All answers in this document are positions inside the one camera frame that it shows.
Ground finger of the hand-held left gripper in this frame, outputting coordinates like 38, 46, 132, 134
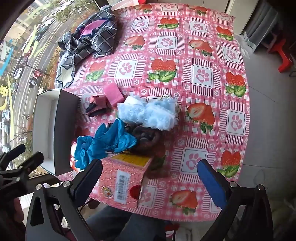
0, 144, 26, 168
9, 152, 45, 182

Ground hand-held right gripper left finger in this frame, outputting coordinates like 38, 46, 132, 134
25, 159, 103, 241

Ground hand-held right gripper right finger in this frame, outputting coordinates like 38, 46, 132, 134
197, 159, 281, 241

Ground white storage box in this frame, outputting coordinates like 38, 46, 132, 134
32, 89, 80, 176

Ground pink navy striped sock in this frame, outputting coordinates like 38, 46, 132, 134
87, 95, 108, 116

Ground light blue fluffy cloth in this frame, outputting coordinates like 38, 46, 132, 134
117, 94, 177, 130

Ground pink sponge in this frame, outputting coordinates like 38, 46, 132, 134
104, 85, 126, 108

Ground person's left forearm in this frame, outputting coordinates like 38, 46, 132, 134
0, 197, 26, 241

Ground pink patterned carton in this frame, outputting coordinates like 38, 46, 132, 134
92, 151, 155, 208

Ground person's jeans legs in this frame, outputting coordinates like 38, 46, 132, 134
85, 204, 167, 241

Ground brown fuzzy scrunchie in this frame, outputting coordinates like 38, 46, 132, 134
131, 125, 166, 154

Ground pink strawberry print tablecloth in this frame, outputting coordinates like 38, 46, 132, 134
54, 2, 251, 220

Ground grey plaid cloth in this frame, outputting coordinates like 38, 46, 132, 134
54, 5, 118, 90

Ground red plastic stool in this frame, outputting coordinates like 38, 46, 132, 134
269, 38, 295, 73

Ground grey curtain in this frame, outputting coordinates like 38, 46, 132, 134
246, 0, 279, 48

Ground white cabinet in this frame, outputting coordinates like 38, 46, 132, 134
225, 0, 256, 35

